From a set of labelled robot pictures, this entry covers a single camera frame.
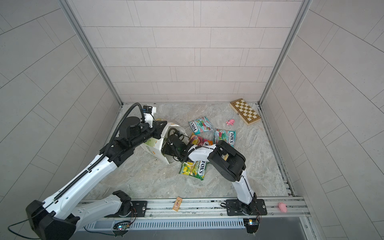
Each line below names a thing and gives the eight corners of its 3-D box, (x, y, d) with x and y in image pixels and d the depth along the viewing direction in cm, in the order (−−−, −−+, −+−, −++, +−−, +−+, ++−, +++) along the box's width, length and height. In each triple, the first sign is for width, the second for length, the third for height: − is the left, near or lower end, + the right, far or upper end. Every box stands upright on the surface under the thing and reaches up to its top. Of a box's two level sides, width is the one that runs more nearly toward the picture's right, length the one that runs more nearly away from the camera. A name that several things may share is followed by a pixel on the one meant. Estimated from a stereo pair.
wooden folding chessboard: (247, 125, 105) (248, 123, 103) (229, 104, 119) (229, 102, 116) (259, 120, 109) (260, 117, 106) (240, 100, 122) (241, 97, 119)
